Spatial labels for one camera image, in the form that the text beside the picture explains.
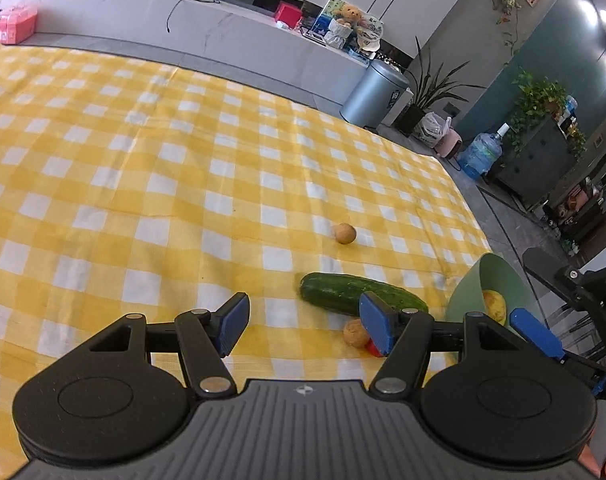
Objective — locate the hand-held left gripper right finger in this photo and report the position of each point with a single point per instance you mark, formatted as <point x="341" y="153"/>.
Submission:
<point x="375" y="320"/>

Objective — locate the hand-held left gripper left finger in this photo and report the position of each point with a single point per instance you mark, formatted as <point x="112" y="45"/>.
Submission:
<point x="235" y="320"/>

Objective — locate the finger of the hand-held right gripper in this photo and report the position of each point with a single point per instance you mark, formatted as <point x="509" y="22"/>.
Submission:
<point x="548" y="270"/>
<point x="533" y="332"/>

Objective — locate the small brown fruit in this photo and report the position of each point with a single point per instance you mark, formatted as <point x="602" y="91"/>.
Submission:
<point x="344" y="233"/>
<point x="354" y="334"/>

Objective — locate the small red fruit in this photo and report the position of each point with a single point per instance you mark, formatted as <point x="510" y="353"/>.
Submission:
<point x="373" y="347"/>

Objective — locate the yellow pear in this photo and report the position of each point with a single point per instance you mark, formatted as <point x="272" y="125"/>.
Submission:
<point x="495" y="307"/>

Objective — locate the green colander bowl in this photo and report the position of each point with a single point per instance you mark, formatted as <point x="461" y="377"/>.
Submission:
<point x="478" y="280"/>

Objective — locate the green cucumber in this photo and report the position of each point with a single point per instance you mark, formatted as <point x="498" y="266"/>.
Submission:
<point x="333" y="290"/>

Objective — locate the cluttered toy shelf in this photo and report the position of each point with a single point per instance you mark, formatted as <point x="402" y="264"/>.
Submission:
<point x="578" y="210"/>

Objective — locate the grey cabinet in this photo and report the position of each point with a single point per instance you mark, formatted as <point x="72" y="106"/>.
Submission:
<point x="533" y="170"/>

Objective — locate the blue water jug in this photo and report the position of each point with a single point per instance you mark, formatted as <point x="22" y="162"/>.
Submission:
<point x="480" y="155"/>

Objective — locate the small green plant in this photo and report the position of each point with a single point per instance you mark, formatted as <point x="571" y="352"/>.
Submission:
<point x="578" y="140"/>

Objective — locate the cluster of bottles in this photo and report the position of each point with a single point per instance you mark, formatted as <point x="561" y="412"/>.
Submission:
<point x="568" y="112"/>

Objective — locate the trailing green plant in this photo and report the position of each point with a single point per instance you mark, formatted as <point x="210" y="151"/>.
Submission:
<point x="535" y="100"/>

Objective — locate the white plastic bag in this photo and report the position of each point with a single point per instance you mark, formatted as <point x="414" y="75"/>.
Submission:
<point x="432" y="130"/>

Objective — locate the yellow checked tablecloth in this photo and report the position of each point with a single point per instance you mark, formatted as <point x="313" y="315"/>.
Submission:
<point x="133" y="160"/>

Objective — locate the long-leaved potted plant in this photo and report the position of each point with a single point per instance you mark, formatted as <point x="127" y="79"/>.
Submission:
<point x="428" y="90"/>

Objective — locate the grey trash can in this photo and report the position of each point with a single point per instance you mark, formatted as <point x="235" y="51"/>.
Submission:
<point x="373" y="95"/>

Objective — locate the hanging vine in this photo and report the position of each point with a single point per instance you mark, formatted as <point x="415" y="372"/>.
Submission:
<point x="505" y="5"/>

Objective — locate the white cap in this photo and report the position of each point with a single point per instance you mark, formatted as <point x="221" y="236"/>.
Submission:
<point x="369" y="44"/>

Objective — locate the white marble console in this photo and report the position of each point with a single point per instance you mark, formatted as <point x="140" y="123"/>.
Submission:
<point x="208" y="35"/>

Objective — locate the white paper bag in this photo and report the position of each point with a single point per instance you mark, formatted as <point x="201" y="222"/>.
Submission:
<point x="338" y="35"/>

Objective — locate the colourful printed box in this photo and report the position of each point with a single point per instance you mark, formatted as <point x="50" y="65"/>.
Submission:
<point x="373" y="22"/>

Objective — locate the brown teddy bear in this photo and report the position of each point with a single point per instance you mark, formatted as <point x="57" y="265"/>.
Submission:
<point x="350" y="14"/>

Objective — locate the red box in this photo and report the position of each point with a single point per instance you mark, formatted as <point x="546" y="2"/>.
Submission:
<point x="288" y="11"/>

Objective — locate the pink storage box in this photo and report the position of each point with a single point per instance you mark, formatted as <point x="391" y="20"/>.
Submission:
<point x="18" y="25"/>

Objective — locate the small wall frame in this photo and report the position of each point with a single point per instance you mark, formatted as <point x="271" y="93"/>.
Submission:
<point x="599" y="141"/>

